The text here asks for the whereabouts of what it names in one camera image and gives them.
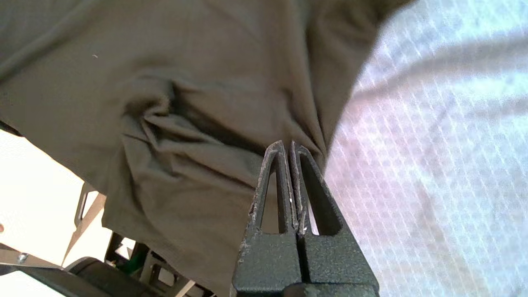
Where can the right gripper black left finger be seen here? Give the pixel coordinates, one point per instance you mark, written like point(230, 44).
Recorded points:
point(268, 260)

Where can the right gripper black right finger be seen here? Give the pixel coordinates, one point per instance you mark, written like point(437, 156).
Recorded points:
point(334, 260)

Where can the black printed t-shirt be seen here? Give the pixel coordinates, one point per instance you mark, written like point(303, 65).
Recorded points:
point(185, 82)

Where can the grey robot base chassis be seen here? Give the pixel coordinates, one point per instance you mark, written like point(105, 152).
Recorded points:
point(95, 276)

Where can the blue bed sheet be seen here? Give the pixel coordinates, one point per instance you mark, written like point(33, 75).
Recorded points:
point(433, 144)

